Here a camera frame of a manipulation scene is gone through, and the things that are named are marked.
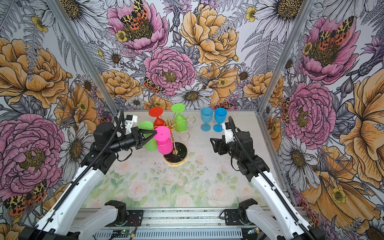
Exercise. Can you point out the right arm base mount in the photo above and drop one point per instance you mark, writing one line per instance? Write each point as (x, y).
(240, 217)

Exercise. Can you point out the gold wire glass rack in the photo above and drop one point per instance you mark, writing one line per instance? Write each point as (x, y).
(179, 153)

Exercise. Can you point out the blue wine glass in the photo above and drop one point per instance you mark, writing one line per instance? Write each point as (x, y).
(206, 116)
(220, 117)

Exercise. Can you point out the red wine glass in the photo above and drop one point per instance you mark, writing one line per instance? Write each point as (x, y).
(156, 112)

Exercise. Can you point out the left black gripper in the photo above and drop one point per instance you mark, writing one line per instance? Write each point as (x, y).
(138, 137)

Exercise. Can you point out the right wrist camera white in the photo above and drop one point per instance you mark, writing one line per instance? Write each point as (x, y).
(229, 135)

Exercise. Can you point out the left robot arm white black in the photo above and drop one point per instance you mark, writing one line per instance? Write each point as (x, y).
(58, 224)

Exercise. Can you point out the aluminium front rail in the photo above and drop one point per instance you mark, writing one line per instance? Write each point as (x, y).
(182, 224)

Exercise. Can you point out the pink wine glass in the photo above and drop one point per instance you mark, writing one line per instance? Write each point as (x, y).
(164, 141)

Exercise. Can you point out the blue wine glass front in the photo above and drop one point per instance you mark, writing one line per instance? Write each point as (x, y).
(206, 116)

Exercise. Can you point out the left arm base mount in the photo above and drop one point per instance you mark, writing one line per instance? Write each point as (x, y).
(132, 218)

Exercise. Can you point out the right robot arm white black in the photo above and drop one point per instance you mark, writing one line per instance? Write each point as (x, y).
(285, 222)

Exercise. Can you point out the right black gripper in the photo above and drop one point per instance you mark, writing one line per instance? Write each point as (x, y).
(220, 144)

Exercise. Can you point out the small green circuit board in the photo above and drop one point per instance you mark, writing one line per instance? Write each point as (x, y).
(122, 234)

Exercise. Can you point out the green wine glass rear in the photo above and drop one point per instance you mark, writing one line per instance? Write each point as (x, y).
(180, 120)

